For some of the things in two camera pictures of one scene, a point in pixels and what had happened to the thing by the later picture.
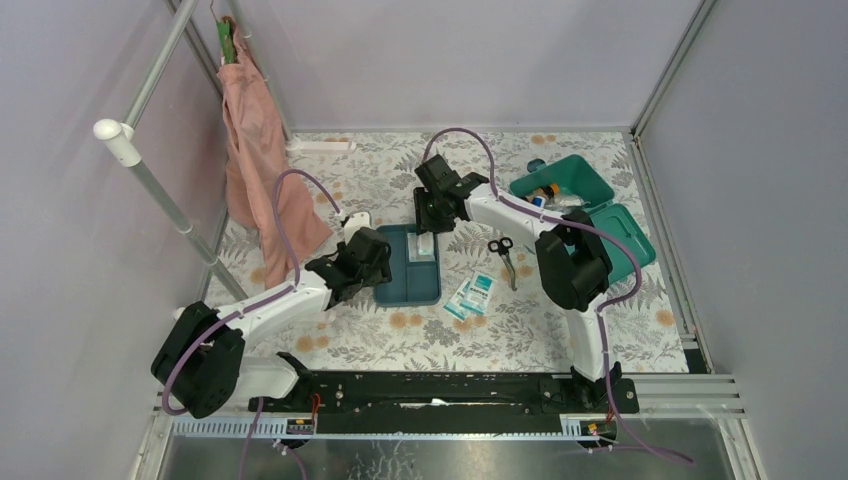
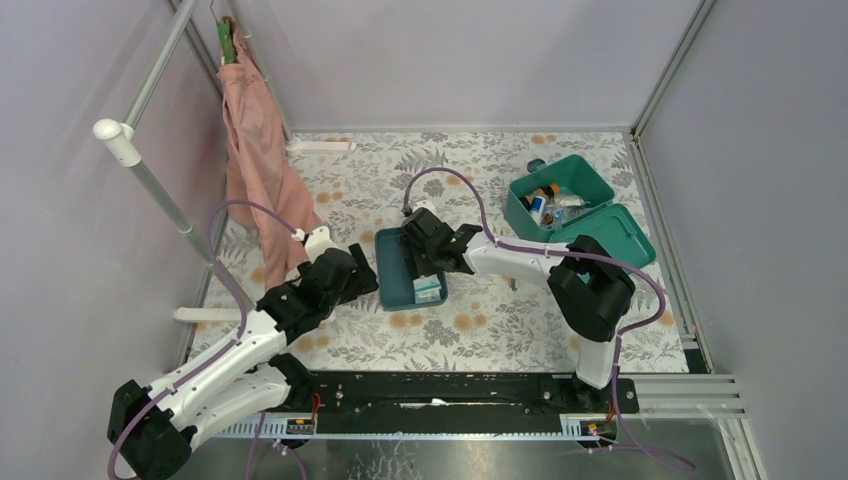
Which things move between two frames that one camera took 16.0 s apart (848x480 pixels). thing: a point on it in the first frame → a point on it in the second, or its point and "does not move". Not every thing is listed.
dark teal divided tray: (411, 283) does not move
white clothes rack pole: (121, 135) does not move
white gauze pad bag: (570, 200) does not move
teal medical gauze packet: (478, 292) → (427, 289)
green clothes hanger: (227, 41) does not move
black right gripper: (423, 222) → (419, 267)
